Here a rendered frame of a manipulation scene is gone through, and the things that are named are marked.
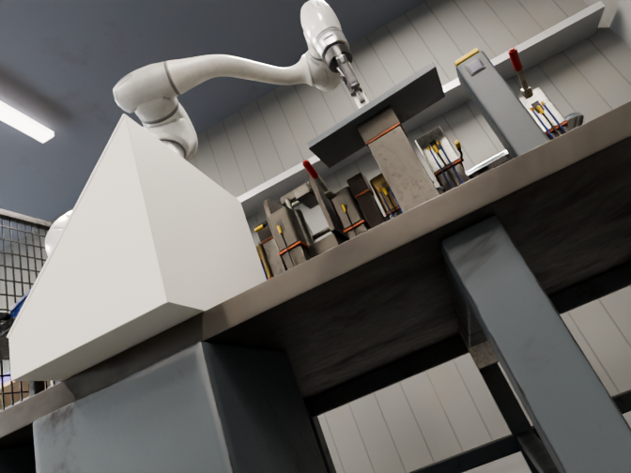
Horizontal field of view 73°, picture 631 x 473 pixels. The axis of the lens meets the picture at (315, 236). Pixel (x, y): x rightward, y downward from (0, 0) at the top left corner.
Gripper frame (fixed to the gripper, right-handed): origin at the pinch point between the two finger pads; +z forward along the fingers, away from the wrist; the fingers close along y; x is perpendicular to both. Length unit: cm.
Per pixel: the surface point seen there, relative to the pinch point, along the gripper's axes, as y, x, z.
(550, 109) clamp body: -7.1, 40.5, 22.3
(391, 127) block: 3.4, 2.9, 12.4
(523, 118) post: 7.0, 27.8, 28.3
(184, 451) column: 45, -44, 68
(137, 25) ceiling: -99, -105, -231
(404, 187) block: 2.4, -1.2, 28.5
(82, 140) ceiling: -163, -216, -231
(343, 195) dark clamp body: -12.7, -15.8, 15.4
